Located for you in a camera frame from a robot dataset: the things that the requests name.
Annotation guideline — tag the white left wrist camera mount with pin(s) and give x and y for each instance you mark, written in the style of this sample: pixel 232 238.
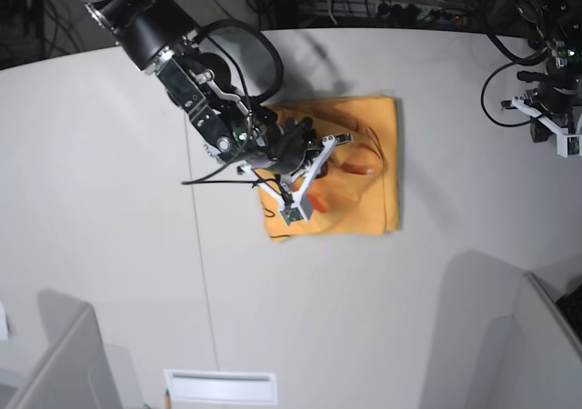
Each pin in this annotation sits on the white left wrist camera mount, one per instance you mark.
pixel 566 129

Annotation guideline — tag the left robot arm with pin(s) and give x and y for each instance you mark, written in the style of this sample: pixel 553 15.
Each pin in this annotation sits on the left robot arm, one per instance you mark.
pixel 553 71

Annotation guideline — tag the grey partition panel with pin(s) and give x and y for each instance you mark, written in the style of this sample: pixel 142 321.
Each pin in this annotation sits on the grey partition panel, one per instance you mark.
pixel 73 372
pixel 550 367

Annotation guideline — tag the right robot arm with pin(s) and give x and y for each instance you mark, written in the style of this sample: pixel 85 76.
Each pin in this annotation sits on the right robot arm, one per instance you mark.
pixel 162 39

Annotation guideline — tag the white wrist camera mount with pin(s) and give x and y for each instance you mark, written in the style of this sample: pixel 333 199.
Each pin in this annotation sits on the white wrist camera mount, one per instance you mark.
pixel 566 129
pixel 290 191

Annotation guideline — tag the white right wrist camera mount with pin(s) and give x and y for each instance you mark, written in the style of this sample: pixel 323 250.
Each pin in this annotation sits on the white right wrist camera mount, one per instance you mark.
pixel 290 191

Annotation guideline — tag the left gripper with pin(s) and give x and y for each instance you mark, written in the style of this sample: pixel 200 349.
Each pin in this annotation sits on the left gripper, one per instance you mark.
pixel 556 94

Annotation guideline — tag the grey partition panel left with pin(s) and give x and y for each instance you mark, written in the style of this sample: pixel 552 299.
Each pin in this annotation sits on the grey partition panel left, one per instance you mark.
pixel 73 372

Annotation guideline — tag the pencil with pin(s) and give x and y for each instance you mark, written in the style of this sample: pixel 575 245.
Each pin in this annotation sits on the pencil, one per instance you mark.
pixel 167 400

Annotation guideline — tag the grey partition panel right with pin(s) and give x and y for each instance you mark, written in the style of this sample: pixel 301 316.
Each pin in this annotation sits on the grey partition panel right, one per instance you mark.
pixel 550 367

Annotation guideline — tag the yellow orange T-shirt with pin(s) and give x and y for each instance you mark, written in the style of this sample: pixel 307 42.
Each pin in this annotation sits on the yellow orange T-shirt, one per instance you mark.
pixel 359 193

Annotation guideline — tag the white label plate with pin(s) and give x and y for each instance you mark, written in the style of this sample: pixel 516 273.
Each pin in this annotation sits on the white label plate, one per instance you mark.
pixel 204 387

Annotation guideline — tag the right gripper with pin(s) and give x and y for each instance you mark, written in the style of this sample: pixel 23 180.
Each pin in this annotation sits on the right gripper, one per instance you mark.
pixel 296 146

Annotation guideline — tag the white power strip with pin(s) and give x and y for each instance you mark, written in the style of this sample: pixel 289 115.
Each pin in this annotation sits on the white power strip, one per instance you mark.
pixel 407 13

